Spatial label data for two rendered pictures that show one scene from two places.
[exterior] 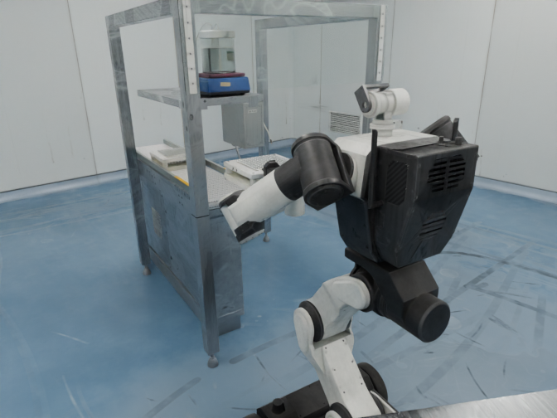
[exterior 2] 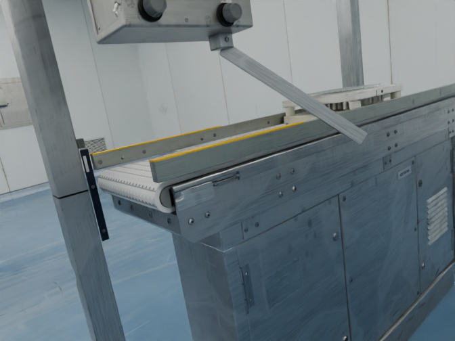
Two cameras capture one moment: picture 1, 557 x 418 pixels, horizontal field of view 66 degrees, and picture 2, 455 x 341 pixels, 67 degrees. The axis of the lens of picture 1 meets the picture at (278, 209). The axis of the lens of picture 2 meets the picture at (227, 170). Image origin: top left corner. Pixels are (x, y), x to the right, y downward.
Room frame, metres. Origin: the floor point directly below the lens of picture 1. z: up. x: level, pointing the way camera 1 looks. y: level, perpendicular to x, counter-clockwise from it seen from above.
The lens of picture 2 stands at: (1.98, -0.40, 0.94)
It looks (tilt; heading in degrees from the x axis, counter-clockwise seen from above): 12 degrees down; 85
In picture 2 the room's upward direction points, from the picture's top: 9 degrees counter-clockwise
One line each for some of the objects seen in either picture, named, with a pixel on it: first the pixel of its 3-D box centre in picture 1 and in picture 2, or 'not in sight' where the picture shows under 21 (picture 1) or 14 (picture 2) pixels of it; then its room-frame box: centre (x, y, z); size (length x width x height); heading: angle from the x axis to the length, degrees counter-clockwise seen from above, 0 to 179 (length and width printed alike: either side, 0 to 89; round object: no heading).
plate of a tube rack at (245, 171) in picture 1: (264, 165); not in sight; (1.63, 0.05, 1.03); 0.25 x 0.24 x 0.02; 121
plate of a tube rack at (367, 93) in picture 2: (176, 154); (341, 95); (2.43, 0.58, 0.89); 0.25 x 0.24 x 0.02; 122
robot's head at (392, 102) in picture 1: (385, 107); not in sight; (1.09, -0.27, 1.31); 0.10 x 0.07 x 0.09; 120
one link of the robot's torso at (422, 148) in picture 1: (394, 191); not in sight; (1.04, -0.30, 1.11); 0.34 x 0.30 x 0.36; 120
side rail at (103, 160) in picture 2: (156, 166); (298, 114); (2.33, 0.68, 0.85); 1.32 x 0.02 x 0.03; 32
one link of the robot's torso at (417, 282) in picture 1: (395, 288); not in sight; (1.01, -0.31, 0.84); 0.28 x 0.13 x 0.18; 30
